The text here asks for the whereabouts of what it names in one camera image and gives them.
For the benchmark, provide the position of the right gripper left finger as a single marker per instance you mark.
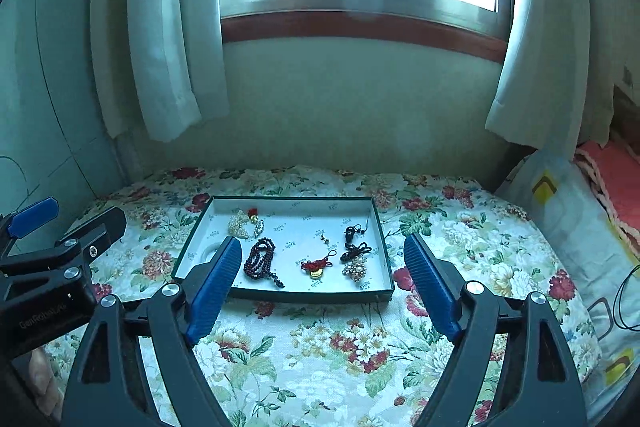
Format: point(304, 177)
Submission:
point(108, 385)

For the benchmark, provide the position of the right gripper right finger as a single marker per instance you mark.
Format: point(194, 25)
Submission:
point(538, 384)

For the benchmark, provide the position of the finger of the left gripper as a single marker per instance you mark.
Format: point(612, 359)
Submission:
point(21, 223)
point(79, 248)

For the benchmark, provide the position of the small red gold charm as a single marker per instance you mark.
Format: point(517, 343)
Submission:
point(254, 216)

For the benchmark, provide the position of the red knot gold charm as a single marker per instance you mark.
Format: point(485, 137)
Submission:
point(315, 268)

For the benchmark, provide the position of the dark green jewelry tray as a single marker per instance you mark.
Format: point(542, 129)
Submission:
point(301, 228)

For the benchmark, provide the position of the patterned pillow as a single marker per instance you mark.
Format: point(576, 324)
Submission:
point(556, 195)

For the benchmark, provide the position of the white jade bangle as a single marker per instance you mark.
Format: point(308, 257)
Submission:
point(208, 252)

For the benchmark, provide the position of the floral bedspread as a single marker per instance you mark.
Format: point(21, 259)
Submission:
point(291, 364)

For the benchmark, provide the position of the white pearl cluster brooch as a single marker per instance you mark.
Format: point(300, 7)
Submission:
point(240, 227)

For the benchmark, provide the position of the pearl gold brooch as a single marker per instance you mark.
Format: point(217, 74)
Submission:
point(355, 270)

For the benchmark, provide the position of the pink crochet blanket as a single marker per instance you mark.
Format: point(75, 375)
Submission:
point(612, 172)

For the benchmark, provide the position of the white left curtain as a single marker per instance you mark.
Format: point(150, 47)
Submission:
point(159, 63)

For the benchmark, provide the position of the white curtain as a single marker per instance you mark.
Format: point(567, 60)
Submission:
point(556, 86)
point(159, 63)

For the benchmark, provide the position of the white right curtain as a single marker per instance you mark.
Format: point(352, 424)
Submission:
point(556, 86)

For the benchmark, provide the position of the wooden window sill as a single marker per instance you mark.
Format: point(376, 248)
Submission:
point(334, 24)

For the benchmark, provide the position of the black cord pendant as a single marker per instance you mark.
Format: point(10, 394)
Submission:
point(352, 249)

